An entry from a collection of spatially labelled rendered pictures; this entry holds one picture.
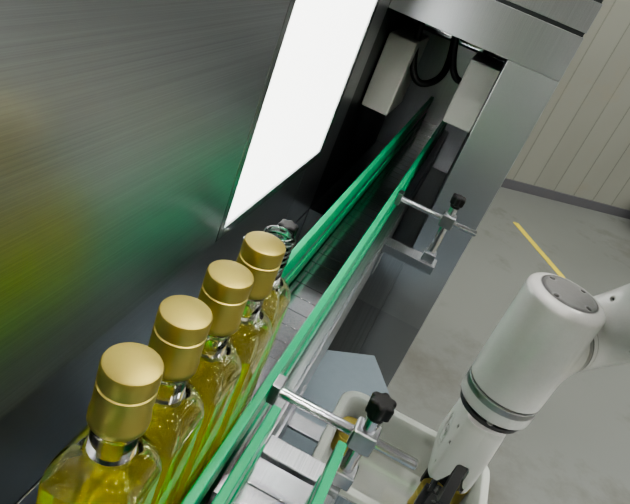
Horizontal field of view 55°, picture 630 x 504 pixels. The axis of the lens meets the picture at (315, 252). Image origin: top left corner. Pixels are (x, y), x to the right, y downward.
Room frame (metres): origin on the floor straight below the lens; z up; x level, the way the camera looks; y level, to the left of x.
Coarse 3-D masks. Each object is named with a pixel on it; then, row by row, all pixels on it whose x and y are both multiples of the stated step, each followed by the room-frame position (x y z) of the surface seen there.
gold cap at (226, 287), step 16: (208, 272) 0.34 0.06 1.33; (224, 272) 0.35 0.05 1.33; (240, 272) 0.36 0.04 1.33; (208, 288) 0.34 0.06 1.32; (224, 288) 0.34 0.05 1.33; (240, 288) 0.34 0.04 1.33; (208, 304) 0.34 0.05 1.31; (224, 304) 0.34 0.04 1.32; (240, 304) 0.34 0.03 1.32; (224, 320) 0.34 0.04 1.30; (240, 320) 0.35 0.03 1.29
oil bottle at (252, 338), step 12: (264, 312) 0.42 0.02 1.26; (240, 324) 0.39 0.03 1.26; (252, 324) 0.40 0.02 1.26; (264, 324) 0.41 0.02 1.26; (240, 336) 0.38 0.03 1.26; (252, 336) 0.39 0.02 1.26; (264, 336) 0.40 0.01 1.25; (240, 348) 0.38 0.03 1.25; (252, 348) 0.39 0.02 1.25; (264, 348) 0.41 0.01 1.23; (252, 360) 0.38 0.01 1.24; (252, 372) 0.40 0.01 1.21; (240, 384) 0.38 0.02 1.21; (240, 396) 0.39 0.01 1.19; (228, 408) 0.38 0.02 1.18; (240, 408) 0.41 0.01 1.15; (228, 420) 0.38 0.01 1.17; (228, 432) 0.40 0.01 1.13; (216, 444) 0.38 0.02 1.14
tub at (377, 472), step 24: (336, 408) 0.62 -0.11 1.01; (360, 408) 0.66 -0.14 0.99; (384, 432) 0.65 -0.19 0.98; (408, 432) 0.65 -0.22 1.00; (432, 432) 0.65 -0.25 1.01; (312, 456) 0.53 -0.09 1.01; (384, 456) 0.64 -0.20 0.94; (360, 480) 0.59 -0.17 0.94; (384, 480) 0.60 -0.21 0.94; (408, 480) 0.62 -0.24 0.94; (480, 480) 0.60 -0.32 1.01
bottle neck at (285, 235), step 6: (270, 228) 0.47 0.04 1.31; (276, 228) 0.48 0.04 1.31; (282, 228) 0.48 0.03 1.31; (276, 234) 0.48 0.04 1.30; (282, 234) 0.48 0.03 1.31; (288, 234) 0.47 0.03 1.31; (282, 240) 0.46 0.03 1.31; (288, 240) 0.46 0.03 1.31; (294, 240) 0.47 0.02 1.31; (288, 246) 0.46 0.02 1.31; (288, 252) 0.46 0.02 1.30; (288, 258) 0.47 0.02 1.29; (282, 264) 0.46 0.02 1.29; (282, 270) 0.46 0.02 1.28; (276, 276) 0.46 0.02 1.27; (276, 282) 0.46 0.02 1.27
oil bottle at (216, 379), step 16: (208, 368) 0.33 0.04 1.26; (224, 368) 0.34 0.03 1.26; (240, 368) 0.36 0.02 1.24; (192, 384) 0.32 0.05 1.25; (208, 384) 0.33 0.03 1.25; (224, 384) 0.34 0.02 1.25; (208, 400) 0.32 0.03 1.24; (224, 400) 0.35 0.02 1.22; (208, 416) 0.32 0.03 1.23; (224, 416) 0.37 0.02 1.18; (208, 432) 0.33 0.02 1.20; (208, 448) 0.35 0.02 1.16; (192, 464) 0.32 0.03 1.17; (192, 480) 0.34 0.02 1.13; (176, 496) 0.32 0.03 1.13
